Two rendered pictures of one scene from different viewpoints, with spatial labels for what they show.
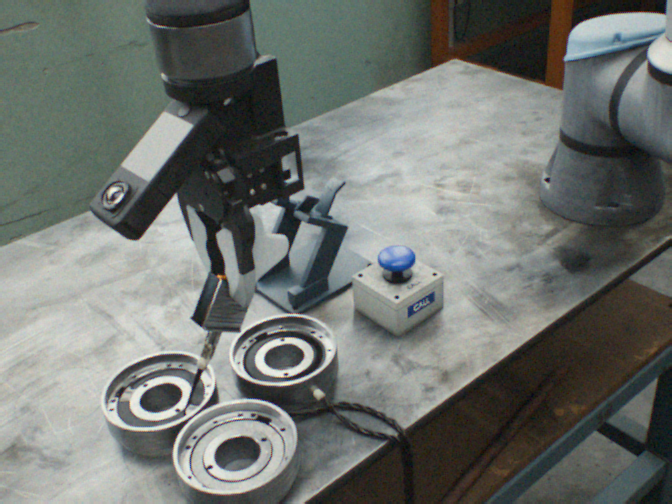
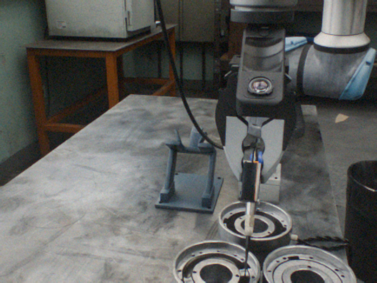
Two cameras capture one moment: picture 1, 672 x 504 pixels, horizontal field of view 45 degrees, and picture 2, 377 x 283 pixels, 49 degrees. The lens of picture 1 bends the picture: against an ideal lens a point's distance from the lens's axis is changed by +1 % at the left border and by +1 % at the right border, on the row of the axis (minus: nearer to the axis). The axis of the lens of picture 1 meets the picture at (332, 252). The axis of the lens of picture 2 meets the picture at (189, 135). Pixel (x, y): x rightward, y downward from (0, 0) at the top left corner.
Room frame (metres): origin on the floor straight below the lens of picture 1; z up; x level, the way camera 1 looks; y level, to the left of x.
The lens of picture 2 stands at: (0.26, 0.46, 1.16)
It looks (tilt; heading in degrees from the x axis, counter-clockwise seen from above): 21 degrees down; 320
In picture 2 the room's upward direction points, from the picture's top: straight up
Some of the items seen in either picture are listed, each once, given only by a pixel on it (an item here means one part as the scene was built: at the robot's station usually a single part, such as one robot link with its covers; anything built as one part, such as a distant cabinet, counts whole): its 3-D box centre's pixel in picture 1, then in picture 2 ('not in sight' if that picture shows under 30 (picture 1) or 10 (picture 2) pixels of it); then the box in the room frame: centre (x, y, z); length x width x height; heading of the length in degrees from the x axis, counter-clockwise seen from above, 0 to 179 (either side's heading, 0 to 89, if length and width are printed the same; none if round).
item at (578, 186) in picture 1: (604, 161); (275, 111); (0.89, -0.35, 0.85); 0.15 x 0.15 x 0.10
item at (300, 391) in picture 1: (285, 363); (254, 230); (0.60, 0.06, 0.82); 0.10 x 0.10 x 0.04
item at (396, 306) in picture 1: (401, 288); (260, 178); (0.70, -0.07, 0.82); 0.08 x 0.07 x 0.05; 127
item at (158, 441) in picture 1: (162, 404); (215, 279); (0.56, 0.17, 0.82); 0.10 x 0.10 x 0.04
